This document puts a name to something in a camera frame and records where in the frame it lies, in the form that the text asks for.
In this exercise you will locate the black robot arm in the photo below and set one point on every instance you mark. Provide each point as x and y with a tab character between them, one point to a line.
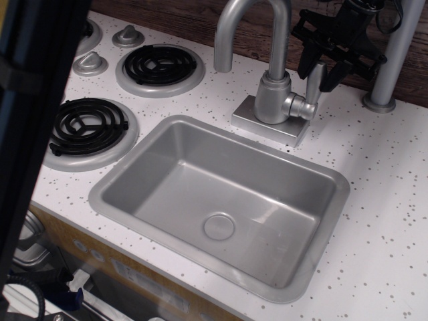
343	39

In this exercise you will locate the black cable foreground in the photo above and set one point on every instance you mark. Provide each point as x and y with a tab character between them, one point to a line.
31	285

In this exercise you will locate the stove burner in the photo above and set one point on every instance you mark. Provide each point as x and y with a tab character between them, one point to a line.
90	37
159	71
90	133

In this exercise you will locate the silver knob top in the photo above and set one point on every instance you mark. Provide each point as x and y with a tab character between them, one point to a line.
128	37

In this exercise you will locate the back right stove burner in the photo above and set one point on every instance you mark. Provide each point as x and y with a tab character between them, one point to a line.
159	71

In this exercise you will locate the grey vertical support pole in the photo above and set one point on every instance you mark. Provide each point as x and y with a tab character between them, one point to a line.
380	99

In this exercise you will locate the silver faucet lever handle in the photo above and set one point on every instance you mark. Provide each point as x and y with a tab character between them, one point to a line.
309	90

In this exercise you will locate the silver knob middle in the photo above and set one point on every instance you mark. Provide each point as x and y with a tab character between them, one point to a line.
90	64

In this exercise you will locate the front stove burner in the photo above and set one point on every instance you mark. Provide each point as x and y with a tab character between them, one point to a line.
90	133

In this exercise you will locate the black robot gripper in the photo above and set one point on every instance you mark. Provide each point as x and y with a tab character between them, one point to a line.
342	38

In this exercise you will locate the silver gooseneck faucet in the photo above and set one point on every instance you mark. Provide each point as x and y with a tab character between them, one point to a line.
271	110

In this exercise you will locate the grey plastic sink basin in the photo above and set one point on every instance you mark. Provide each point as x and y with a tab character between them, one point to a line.
251	214

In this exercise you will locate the back left stove burner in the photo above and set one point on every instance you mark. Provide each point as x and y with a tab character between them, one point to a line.
90	37

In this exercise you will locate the silver oven dial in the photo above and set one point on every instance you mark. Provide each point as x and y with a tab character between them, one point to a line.
30	232

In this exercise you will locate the silver knob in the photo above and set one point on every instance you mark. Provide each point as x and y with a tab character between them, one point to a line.
128	37
90	64

